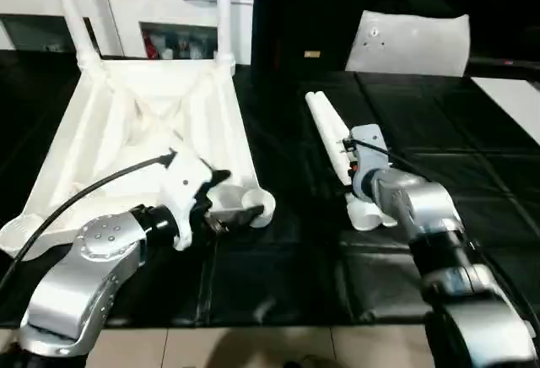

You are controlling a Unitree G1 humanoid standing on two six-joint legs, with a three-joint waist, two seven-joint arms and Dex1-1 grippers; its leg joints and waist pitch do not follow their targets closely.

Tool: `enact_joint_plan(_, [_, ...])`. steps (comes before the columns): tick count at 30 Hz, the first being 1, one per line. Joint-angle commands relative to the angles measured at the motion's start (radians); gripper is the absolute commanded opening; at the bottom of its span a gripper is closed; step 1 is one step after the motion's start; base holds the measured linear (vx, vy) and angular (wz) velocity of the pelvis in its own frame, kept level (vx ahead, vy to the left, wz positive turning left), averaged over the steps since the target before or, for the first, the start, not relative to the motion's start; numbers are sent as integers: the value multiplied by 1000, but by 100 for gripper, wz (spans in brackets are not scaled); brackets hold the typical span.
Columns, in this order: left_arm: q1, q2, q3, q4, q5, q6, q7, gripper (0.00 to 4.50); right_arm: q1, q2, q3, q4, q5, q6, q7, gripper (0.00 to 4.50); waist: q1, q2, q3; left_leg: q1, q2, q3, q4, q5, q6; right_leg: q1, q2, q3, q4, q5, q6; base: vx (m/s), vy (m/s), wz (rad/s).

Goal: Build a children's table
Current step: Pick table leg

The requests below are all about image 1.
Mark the white cabinet with glass doors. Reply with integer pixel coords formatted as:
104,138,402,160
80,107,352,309
0,0,256,67

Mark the white plastic table leg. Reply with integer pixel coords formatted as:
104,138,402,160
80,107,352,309
305,91,385,232
314,89,364,145
47,0,104,72
214,0,237,72

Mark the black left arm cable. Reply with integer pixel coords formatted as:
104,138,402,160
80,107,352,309
0,152,178,295

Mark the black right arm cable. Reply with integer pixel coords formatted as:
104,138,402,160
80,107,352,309
350,138,528,318

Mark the flat white board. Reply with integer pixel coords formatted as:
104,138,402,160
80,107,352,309
472,77,540,148

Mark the white plastic table top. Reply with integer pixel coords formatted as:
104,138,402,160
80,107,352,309
0,51,277,259

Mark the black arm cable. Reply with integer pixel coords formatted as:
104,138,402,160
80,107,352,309
0,152,178,295
350,138,528,318

